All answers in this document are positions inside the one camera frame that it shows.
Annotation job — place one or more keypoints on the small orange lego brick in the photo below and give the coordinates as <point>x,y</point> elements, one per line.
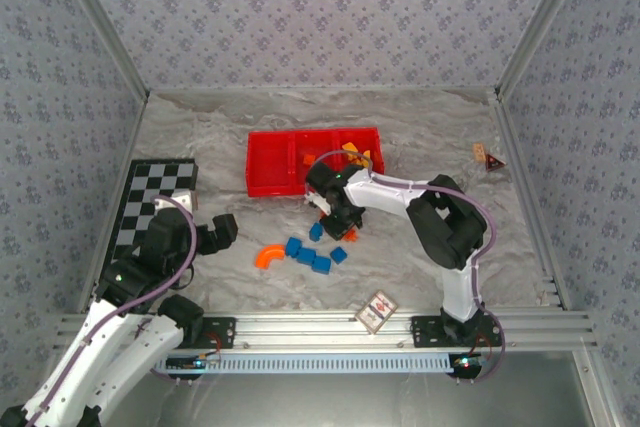
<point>307,158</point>
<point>353,235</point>

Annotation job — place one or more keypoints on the blue lego brick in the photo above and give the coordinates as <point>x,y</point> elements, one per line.
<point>338,254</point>
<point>294,246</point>
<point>315,231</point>
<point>321,265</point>
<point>306,256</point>

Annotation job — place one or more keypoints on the yellow curved lego brick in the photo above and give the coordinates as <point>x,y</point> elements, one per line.
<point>357,160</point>

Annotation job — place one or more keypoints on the yellow sloped lego brick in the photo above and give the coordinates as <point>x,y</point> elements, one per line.
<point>350,147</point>

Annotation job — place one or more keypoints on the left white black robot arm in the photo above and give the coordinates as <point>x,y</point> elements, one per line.
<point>125,347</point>

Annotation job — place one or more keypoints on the black grey checkerboard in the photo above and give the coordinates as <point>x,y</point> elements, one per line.
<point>150,177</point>

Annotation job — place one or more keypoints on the yellow lego wedge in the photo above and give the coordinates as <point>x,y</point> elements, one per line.
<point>367,154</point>

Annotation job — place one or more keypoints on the orange curved lego piece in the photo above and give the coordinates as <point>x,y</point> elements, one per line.
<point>267,254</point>

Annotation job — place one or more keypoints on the red three-compartment plastic tray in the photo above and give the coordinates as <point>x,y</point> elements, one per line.
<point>267,167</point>

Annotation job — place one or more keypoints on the playing card box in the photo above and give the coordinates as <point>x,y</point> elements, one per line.
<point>376,311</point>

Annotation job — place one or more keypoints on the small circuit board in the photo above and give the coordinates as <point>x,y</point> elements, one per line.
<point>192,363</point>
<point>467,363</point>

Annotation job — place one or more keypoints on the small wooden block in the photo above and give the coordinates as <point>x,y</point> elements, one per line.
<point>479,152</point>

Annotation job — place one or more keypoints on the dark red triangular piece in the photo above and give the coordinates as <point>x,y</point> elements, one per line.
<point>493,163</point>

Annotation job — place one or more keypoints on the aluminium front rail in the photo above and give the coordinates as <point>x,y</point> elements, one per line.
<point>320,329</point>

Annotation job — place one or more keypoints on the aluminium side rail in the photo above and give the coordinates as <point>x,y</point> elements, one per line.
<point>138,122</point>
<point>531,197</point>

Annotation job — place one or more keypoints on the aluminium back rail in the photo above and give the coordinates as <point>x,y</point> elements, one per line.
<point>320,90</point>

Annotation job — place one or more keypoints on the aluminium corner post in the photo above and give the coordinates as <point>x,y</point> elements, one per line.
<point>544,22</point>
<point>100,22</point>

